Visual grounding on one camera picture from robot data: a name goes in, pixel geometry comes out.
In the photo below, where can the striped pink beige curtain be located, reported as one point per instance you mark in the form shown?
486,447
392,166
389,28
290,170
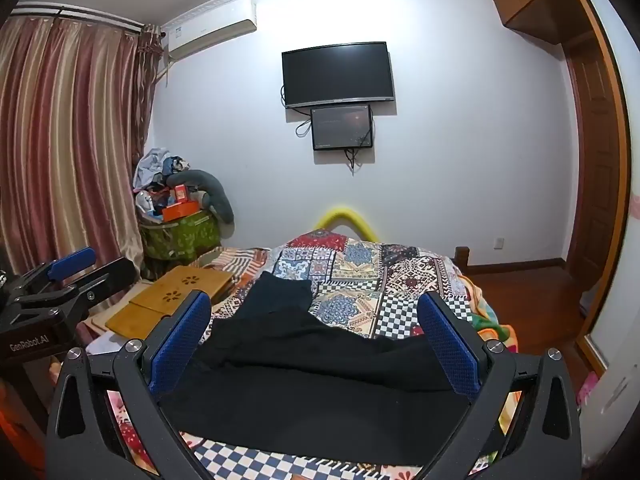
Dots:
65,140

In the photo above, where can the wooden door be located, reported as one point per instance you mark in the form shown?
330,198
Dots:
595,160

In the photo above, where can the yellow foam tube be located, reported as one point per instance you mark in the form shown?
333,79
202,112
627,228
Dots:
350,212

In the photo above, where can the black wall television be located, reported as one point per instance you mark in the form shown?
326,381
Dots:
337,74

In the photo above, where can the bamboo lap desk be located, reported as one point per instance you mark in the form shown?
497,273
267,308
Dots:
170,295

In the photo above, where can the small red box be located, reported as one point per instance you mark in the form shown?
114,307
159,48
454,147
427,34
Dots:
180,193

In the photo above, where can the wooden bed post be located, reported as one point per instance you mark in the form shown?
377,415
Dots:
462,257

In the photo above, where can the patchwork printed blanket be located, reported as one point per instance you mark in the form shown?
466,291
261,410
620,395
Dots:
360,280

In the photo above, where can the green fabric storage basket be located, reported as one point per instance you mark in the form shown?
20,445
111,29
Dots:
182,237

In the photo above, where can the pink cloth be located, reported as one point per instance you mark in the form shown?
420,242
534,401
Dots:
587,389

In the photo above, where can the white wall outlet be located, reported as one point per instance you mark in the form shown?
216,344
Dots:
498,243

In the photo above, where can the white air conditioner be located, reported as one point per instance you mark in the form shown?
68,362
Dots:
210,27

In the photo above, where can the orange green fleece blanket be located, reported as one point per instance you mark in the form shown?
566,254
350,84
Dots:
492,327

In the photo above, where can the orange box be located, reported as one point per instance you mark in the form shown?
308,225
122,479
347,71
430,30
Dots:
181,211

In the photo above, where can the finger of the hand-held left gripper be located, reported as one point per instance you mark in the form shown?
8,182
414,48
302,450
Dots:
72,261
105,280

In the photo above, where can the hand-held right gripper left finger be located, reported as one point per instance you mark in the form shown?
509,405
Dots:
182,340

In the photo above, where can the black pants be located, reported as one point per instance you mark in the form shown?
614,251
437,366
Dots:
300,365

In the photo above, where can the curtain rail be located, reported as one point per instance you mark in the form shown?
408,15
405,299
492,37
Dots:
75,14

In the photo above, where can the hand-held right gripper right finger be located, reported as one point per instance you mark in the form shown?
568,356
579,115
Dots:
447,340

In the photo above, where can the small black wall monitor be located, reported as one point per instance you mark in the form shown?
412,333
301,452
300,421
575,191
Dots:
342,127

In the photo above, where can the grey curved pillow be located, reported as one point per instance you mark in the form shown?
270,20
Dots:
220,195

